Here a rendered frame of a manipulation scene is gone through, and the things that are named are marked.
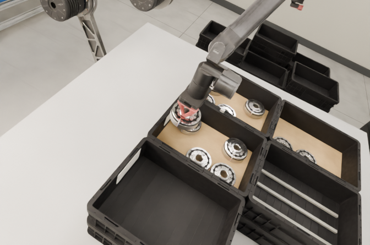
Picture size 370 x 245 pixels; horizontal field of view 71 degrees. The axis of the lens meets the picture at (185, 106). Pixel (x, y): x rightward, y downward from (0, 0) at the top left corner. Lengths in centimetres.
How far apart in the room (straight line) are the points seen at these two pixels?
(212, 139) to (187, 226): 38
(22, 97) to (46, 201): 135
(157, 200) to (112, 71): 77
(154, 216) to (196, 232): 14
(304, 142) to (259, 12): 79
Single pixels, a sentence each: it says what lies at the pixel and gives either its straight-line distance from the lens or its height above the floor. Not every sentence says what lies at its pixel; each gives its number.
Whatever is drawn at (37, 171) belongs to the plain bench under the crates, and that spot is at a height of 70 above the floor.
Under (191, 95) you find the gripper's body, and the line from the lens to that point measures 78.
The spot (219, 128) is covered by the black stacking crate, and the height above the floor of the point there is 85.
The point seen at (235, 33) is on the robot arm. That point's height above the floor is 134.
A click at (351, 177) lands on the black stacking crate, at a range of 133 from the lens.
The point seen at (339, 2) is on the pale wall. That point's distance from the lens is 405.
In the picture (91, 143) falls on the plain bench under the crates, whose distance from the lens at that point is 116.
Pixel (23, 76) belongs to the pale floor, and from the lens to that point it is 245.
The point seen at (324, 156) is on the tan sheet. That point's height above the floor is 83.
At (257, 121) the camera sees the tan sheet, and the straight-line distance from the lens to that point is 130.
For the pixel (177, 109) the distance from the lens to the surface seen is 87.
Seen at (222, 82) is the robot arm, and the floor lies 124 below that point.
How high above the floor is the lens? 168
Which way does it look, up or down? 46 degrees down
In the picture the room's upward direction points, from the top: 23 degrees clockwise
